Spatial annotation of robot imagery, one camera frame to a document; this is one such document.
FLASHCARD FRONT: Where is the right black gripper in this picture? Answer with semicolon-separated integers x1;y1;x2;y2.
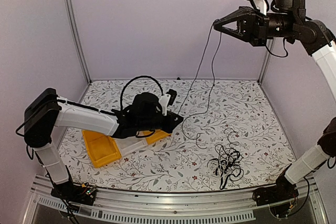
214;5;296;45

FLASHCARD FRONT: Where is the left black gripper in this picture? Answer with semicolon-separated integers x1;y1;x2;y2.
138;111;184;133

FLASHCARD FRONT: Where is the thin black cable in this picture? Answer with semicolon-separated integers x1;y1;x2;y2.
181;23;223;149

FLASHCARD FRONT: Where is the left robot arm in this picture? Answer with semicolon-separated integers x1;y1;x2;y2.
15;88;183;200

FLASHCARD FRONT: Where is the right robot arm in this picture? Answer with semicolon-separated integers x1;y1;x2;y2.
213;0;335;201

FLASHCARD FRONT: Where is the far yellow plastic bin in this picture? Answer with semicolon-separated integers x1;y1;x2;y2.
143;130;171;145

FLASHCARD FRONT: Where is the yellow plastic bin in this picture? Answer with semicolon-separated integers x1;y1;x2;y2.
143;130;171;145
82;130;122;168

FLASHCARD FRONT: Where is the white translucent plastic bin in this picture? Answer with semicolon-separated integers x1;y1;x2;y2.
115;137;148;157

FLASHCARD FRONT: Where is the floral table cloth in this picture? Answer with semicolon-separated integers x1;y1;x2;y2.
59;79;295;192

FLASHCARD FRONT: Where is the near yellow plastic bin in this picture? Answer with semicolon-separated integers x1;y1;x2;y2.
82;130;122;168

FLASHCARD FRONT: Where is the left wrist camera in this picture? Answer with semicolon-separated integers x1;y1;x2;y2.
159;89;177;116

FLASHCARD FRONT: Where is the tangled black cable pile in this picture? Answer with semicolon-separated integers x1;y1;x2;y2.
207;126;245;190

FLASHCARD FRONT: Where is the right aluminium frame post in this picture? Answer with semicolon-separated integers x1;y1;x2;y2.
258;38;278;86

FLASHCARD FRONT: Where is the aluminium frame post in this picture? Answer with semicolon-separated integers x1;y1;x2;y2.
258;38;278;86
64;0;92;84

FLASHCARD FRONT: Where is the front aluminium rail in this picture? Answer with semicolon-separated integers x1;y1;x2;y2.
23;175;329;223

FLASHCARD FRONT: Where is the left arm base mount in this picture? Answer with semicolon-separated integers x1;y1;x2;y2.
50;166;97;206

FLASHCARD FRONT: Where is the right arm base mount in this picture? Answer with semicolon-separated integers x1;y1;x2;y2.
252;171;299;219

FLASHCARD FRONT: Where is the left aluminium frame post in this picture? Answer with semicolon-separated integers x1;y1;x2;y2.
64;0;92;84

